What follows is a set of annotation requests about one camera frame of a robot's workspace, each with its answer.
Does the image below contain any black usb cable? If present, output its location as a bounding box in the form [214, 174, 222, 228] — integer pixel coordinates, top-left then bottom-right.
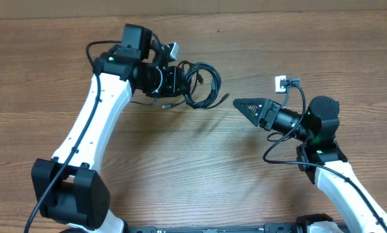
[128, 60, 230, 110]

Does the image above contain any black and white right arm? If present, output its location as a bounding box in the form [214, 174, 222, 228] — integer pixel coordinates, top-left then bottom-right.
[233, 96, 387, 232]

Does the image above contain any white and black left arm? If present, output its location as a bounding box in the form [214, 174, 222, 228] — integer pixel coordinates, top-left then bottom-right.
[31, 24, 190, 232]

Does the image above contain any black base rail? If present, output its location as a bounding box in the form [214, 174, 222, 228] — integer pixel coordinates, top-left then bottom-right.
[125, 223, 298, 233]

